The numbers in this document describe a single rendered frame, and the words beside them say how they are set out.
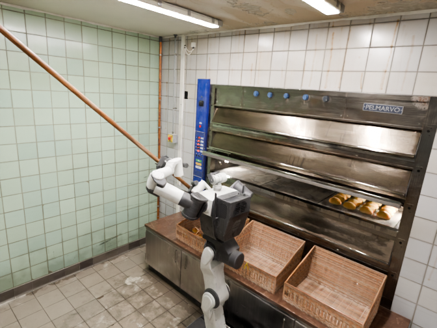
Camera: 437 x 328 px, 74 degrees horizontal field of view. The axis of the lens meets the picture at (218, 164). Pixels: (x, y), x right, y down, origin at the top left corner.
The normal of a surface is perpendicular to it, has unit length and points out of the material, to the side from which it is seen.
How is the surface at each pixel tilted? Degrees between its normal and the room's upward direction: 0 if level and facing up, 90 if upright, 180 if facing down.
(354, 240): 70
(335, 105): 90
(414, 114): 90
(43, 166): 90
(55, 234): 90
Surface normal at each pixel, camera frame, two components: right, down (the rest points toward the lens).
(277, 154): -0.60, -0.19
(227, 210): -0.69, 0.14
